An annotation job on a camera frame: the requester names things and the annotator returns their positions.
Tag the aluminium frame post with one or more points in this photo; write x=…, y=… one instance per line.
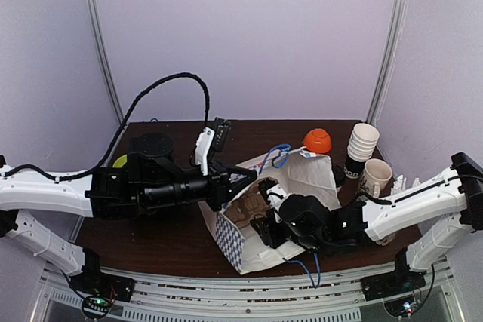
x=387, y=62
x=103, y=60

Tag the white paper cup stack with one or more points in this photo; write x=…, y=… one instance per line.
x=362, y=143

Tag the blue checkered paper bag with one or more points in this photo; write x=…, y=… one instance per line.
x=297, y=171

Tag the right aluminium frame post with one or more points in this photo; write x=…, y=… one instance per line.
x=387, y=62

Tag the orange plastic bowl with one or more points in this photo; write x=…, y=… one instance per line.
x=318, y=141

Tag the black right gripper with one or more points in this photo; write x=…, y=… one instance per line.
x=272, y=228

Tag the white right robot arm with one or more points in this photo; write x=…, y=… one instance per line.
x=454, y=196

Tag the metal front rail base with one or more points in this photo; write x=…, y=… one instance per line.
x=289, y=298

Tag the ceramic mug with coral print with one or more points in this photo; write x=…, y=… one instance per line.
x=375, y=177

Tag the black plastic cup lid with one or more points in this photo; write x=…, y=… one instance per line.
x=339, y=176

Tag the green plastic bowl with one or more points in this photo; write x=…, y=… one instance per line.
x=120, y=161

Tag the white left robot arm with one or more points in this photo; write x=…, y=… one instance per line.
x=26, y=188

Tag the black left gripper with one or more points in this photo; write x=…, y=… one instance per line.
x=221, y=190

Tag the single cardboard cup carrier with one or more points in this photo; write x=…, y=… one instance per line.
x=247, y=206

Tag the left aluminium frame post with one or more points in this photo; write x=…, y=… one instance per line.
x=103, y=60

